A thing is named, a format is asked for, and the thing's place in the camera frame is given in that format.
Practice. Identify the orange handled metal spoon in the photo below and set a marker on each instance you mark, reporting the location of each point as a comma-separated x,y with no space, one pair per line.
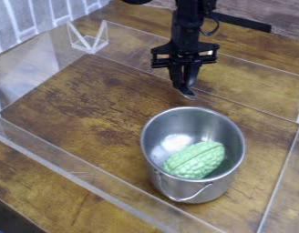
187,93

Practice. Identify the green bitter gourd toy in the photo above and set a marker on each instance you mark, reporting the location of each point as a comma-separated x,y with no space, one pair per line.
195,161

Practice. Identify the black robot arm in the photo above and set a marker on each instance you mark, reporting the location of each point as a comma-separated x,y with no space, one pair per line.
190,12

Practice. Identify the clear acrylic corner bracket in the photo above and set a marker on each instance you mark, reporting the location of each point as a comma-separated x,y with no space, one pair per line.
87,43

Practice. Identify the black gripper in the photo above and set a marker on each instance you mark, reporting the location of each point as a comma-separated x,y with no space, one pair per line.
183,51

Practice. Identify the black wall strip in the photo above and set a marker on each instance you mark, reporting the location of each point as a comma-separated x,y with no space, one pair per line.
242,22

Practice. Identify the stainless steel pot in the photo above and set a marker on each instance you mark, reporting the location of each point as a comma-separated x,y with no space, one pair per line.
175,129

